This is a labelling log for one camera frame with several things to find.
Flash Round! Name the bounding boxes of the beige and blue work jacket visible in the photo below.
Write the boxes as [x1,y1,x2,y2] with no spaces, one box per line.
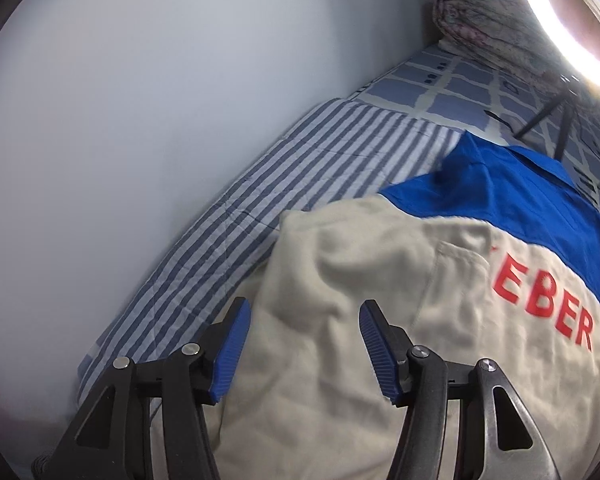
[206,133,600,479]

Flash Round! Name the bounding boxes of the blue white striped quilt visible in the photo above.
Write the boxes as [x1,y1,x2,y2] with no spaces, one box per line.
[78,99,460,400]

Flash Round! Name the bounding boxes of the blue checked bed sheet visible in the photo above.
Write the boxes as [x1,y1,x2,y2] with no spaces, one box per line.
[351,44,600,211]

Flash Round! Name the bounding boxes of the folded floral quilt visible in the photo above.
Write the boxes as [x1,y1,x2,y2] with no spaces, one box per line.
[432,0,565,93]

